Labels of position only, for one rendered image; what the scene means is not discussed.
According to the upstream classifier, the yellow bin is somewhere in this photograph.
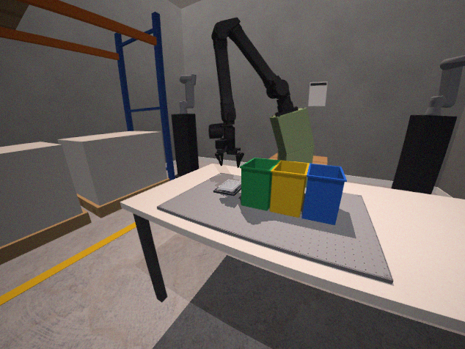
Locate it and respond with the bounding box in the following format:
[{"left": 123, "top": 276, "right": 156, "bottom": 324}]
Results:
[{"left": 270, "top": 161, "right": 309, "bottom": 218}]

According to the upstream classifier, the blue bin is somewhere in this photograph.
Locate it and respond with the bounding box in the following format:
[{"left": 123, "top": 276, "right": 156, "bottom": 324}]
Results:
[{"left": 302, "top": 164, "right": 347, "bottom": 225}]

